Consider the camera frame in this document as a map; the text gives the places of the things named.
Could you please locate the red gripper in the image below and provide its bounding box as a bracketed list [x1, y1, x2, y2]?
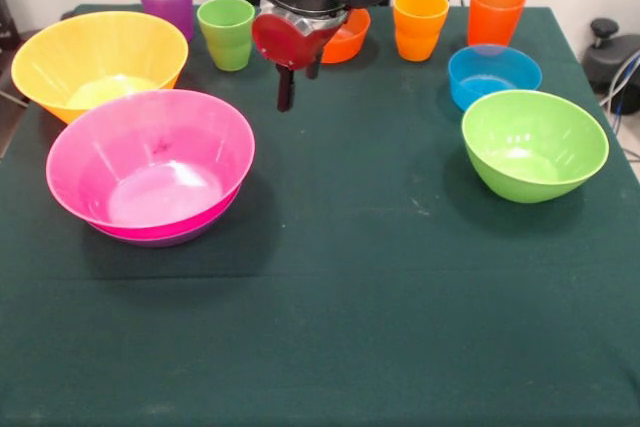
[251, 10, 348, 114]

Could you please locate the large pink bowl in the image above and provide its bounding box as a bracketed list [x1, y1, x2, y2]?
[45, 89, 257, 241]

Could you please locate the orange bowl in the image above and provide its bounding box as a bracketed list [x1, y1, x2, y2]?
[319, 6, 372, 65]

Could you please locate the green cup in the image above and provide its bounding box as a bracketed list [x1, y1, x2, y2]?
[196, 0, 257, 73]

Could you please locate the yellow-orange cup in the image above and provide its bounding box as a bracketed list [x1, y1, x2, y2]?
[392, 0, 451, 63]

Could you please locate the purple cup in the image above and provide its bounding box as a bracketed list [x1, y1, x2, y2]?
[136, 0, 195, 43]

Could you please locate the blue bowl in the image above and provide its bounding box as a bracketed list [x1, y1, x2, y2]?
[447, 44, 543, 112]

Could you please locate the orange cup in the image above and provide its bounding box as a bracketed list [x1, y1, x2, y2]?
[467, 0, 527, 48]

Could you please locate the purple bowl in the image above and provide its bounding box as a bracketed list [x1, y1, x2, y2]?
[91, 206, 236, 249]

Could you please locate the dark green tablecloth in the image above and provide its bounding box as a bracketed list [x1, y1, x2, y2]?
[0, 2, 640, 427]

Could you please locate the green bowl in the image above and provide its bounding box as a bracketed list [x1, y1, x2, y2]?
[460, 89, 610, 205]

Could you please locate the large yellow bowl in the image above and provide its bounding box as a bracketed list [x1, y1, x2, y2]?
[10, 10, 190, 126]

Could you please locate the dark grey equipment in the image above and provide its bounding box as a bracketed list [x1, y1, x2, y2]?
[0, 0, 24, 56]

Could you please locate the black clamp device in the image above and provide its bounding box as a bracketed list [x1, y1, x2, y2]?
[582, 18, 640, 95]

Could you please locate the blue-grey cable bundle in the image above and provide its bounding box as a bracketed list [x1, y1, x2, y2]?
[598, 49, 640, 116]

